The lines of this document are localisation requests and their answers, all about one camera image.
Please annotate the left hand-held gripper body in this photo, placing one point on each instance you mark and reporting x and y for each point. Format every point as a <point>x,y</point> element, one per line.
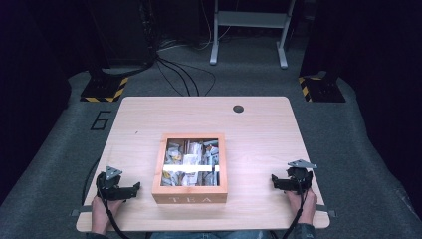
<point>109,187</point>

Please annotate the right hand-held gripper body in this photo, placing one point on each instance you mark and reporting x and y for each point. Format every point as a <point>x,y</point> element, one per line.
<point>300,177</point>

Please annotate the person's left hand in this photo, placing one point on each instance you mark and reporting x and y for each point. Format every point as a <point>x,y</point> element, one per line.
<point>103,212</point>

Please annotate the person's right hand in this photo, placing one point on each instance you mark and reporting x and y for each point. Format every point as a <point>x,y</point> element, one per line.
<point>305,205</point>

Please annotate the wooden tea box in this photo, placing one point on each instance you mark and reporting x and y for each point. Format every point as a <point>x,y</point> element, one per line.
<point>189,195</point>

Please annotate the pile of tea bags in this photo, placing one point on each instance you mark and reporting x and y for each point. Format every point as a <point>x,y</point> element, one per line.
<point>190,159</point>

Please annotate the person's legs in jeans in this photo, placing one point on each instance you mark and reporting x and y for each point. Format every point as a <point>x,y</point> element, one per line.
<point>209,235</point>

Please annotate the striped black stand base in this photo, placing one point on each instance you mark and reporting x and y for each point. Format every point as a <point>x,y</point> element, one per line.
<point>320,89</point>
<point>104,89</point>

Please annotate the black cabinet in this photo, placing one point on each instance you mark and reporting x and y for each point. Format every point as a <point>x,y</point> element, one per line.
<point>122,30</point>

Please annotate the white metal stand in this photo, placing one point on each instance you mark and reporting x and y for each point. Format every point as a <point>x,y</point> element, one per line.
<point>249,19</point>

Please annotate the grey table bracket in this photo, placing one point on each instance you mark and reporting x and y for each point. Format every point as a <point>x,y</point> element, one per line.
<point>81,211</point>
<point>326,210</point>

